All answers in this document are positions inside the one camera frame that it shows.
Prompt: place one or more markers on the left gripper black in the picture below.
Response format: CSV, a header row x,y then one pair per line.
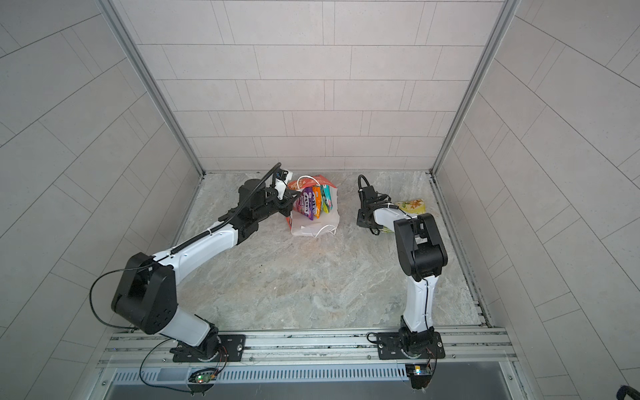
x,y
287,202

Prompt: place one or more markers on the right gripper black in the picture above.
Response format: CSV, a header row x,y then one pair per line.
x,y
362,220

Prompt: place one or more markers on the yellow snack packet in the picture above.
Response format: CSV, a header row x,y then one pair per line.
x,y
412,207

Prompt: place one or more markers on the red paper gift bag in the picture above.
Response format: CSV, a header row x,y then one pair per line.
x,y
327,223

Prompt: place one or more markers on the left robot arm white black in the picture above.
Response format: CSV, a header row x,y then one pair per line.
x,y
146,295

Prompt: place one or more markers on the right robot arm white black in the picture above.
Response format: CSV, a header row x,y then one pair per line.
x,y
422,256

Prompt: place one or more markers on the teal snack packet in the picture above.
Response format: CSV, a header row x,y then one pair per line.
x,y
327,198

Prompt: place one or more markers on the purple snack packet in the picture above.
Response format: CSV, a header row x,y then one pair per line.
x,y
305,203

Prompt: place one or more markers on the orange snack packet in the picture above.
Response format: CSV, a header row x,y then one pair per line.
x,y
318,201

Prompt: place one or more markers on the left circuit board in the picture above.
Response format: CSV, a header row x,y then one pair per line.
x,y
204,376

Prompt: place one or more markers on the circuit board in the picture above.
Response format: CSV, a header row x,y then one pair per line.
x,y
204,376
419,375

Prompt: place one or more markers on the right circuit board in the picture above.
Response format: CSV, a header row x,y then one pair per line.
x,y
419,375

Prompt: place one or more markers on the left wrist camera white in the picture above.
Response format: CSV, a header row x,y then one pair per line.
x,y
281,178

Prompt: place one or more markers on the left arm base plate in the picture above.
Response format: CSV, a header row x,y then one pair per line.
x,y
217,348

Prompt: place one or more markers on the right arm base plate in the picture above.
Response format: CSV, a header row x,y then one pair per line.
x,y
405,345

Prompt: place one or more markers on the aluminium mounting rail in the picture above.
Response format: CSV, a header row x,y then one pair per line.
x,y
299,347

